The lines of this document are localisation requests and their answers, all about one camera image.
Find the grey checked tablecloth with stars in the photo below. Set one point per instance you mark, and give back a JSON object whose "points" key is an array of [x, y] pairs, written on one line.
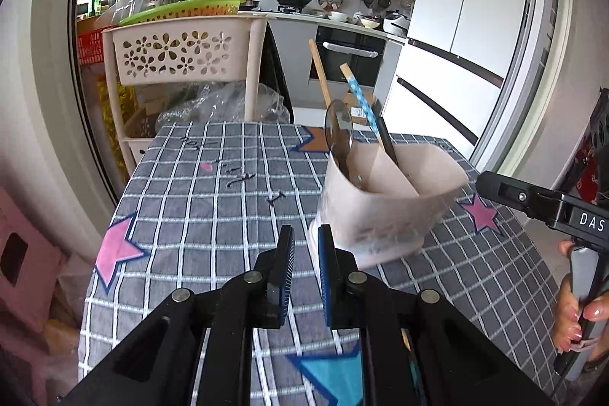
{"points": [[205, 200]]}

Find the plain wooden chopstick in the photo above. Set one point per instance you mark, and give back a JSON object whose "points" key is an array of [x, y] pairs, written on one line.
{"points": [[320, 72]]}

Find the black handled spoon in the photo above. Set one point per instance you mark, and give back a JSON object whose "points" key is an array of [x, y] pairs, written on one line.
{"points": [[386, 134]]}

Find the clear plastic bag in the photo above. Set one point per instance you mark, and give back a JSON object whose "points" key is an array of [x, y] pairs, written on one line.
{"points": [[200, 103]]}

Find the red plastic crate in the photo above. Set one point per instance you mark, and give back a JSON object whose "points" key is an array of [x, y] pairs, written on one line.
{"points": [[90, 48]]}

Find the white refrigerator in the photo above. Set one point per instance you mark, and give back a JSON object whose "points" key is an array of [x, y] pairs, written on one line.
{"points": [[452, 69]]}

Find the pink plastic stool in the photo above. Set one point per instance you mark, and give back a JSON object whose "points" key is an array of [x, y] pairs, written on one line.
{"points": [[30, 266]]}

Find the beige plastic utensil holder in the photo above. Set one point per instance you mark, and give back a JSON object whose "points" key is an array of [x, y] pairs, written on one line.
{"points": [[382, 209]]}

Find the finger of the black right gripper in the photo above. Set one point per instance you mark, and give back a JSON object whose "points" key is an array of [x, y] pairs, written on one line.
{"points": [[534, 201]]}

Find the person's right hand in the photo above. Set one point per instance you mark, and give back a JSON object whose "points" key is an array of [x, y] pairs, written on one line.
{"points": [[566, 330]]}

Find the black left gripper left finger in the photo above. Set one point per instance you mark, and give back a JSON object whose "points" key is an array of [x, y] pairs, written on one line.
{"points": [[276, 267]]}

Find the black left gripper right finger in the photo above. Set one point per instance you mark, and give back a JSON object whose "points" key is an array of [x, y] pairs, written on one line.
{"points": [[335, 266]]}

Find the beige plastic storage rack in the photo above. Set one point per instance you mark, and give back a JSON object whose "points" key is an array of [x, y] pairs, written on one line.
{"points": [[198, 49]]}

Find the cardboard box on floor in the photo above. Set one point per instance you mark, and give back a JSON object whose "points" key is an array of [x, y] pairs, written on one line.
{"points": [[358, 116]]}

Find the green and orange basket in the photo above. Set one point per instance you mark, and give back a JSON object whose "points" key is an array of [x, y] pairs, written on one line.
{"points": [[184, 9]]}

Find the black built-in oven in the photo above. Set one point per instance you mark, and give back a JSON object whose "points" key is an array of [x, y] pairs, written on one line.
{"points": [[363, 53]]}

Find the thin handled metal spoon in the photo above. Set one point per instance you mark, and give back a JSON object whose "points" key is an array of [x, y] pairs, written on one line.
{"points": [[338, 129]]}

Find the blue patterned chopstick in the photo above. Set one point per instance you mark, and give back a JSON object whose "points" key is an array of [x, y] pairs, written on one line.
{"points": [[372, 119]]}

